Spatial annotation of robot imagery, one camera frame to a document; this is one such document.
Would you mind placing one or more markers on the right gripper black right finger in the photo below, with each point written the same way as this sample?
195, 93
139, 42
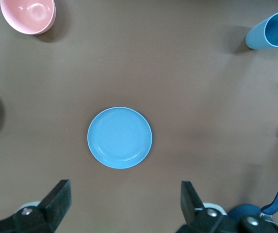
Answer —
192, 206

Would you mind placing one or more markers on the blue cup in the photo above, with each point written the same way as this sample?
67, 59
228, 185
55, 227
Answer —
257, 36

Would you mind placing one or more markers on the blue plate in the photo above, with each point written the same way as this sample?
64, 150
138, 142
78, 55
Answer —
119, 138

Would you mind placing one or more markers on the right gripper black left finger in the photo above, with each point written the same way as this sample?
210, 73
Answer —
53, 208

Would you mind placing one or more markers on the pink bowl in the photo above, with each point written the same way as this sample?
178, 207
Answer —
28, 15

